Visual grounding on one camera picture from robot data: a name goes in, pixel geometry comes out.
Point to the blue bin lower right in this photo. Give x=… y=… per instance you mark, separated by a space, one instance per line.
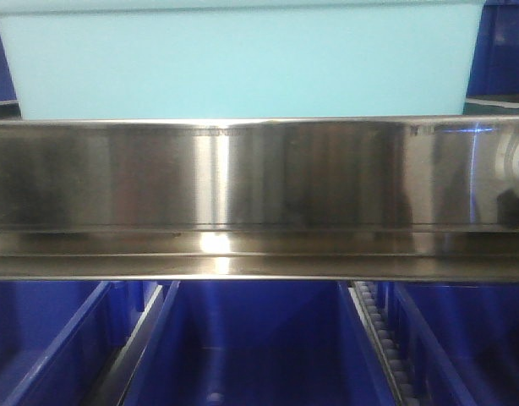
x=459 y=343

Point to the blue bin lower centre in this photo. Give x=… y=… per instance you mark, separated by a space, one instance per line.
x=258 y=343

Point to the stainless steel shelf beam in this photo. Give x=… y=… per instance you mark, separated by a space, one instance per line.
x=397 y=198

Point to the steel divider rail left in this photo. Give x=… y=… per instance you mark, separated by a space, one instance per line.
x=114 y=381

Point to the blue bin upper right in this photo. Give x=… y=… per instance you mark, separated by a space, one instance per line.
x=495 y=68

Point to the blue bin lower left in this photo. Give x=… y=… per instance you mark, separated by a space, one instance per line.
x=56 y=338

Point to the white roller track right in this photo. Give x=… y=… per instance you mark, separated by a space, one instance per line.
x=382 y=341

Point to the light blue plastic bin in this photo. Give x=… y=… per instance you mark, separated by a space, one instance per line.
x=238 y=59

